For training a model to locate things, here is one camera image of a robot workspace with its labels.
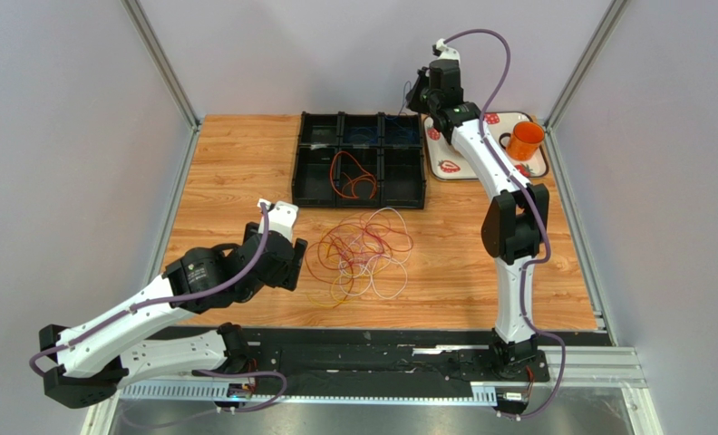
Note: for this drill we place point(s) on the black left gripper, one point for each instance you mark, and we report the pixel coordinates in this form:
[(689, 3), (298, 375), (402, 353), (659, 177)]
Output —
[(288, 276)]

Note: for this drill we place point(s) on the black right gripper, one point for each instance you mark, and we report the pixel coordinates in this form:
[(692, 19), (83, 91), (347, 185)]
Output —
[(422, 91)]

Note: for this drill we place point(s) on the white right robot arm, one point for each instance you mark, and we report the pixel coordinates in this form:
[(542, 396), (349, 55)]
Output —
[(514, 227)]

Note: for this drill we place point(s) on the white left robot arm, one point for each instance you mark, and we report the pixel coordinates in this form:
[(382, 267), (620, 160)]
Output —
[(128, 344)]

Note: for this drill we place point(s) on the strawberry print serving tray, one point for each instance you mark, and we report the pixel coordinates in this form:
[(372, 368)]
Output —
[(447, 164)]

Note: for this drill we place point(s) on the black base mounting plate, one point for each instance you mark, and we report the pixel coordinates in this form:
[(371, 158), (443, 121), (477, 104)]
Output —
[(375, 363)]

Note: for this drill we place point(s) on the black compartment organizer tray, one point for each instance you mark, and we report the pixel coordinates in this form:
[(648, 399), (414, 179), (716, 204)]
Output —
[(371, 161)]

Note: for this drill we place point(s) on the orange mug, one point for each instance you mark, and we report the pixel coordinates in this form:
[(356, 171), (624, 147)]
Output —
[(523, 141)]

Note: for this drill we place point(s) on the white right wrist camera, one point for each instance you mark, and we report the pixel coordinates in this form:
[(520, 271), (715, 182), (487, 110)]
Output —
[(443, 51)]

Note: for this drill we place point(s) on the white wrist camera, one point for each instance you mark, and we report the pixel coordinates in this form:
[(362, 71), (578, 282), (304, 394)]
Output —
[(280, 217), (443, 51)]

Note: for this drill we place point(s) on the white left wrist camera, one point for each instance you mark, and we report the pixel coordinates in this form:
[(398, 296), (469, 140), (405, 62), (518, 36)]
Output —
[(280, 217)]

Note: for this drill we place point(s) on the right aluminium corner post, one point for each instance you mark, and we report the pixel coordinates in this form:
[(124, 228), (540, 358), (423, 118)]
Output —
[(594, 47)]

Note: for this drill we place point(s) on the aluminium corner frame post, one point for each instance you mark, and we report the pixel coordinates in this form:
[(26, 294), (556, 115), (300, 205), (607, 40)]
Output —
[(146, 31)]

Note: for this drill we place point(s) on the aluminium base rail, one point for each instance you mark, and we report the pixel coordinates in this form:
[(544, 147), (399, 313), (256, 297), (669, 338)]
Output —
[(577, 366)]

